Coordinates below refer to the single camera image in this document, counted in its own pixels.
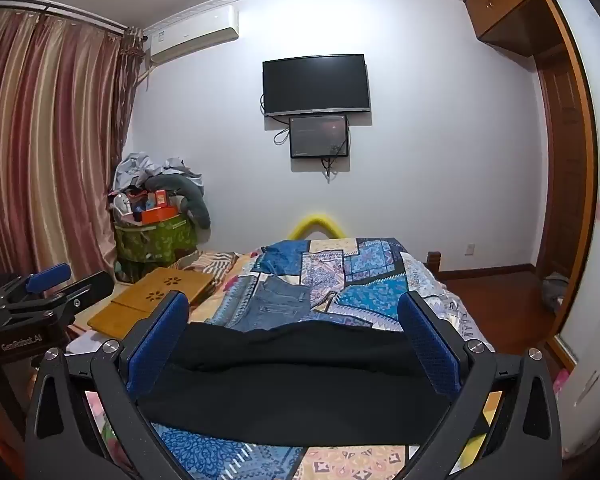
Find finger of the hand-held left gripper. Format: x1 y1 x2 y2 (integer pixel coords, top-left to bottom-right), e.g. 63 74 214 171
7 270 116 322
0 262 73 308

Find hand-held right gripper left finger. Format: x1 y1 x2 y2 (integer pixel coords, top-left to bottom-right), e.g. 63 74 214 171
24 290 191 480

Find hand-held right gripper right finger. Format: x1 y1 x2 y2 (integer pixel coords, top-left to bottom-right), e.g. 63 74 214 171
396 290 564 480

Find black pants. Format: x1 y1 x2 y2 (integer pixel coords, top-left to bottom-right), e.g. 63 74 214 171
125 320 463 450

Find wooden lap desk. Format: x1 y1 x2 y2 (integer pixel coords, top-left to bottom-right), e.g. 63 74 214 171
87 267 217 339

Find green patterned bag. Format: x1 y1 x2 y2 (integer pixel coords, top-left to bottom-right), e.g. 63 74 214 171
113 212 199 282

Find patchwork patterned bedspread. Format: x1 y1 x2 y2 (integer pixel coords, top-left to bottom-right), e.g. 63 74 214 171
70 236 502 480

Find striped cloth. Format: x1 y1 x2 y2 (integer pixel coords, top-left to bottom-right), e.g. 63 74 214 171
172 249 239 287

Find orange box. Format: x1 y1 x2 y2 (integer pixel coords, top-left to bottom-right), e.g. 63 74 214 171
140 204 179 225

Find blue denim jeans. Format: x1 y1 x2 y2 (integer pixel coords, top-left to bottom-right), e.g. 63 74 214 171
206 245 314 333

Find pile of grey clothes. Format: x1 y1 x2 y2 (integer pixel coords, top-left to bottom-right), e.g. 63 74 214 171
113 150 204 197

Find grey cloth on floor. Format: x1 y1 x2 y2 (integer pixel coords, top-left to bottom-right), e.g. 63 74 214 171
541 272 572 317

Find striped pink curtain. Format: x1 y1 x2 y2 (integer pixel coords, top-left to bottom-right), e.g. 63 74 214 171
0 2 145 283

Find white cabinet with stickers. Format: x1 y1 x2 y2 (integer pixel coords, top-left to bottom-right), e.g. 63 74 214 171
561 286 600 457

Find yellow foam tube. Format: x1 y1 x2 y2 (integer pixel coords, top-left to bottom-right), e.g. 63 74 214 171
287 213 344 241

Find small black monitor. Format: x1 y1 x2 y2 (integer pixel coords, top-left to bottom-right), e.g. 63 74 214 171
288 115 350 160

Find white air conditioner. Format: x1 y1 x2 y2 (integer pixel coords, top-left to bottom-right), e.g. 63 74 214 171
143 4 241 66

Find wooden wardrobe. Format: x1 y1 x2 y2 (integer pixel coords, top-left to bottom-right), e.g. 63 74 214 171
462 0 600 343

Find curtain rail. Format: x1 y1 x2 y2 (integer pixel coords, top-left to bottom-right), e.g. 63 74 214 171
0 0 147 43

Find black wall television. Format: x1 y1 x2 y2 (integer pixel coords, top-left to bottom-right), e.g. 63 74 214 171
262 53 372 119

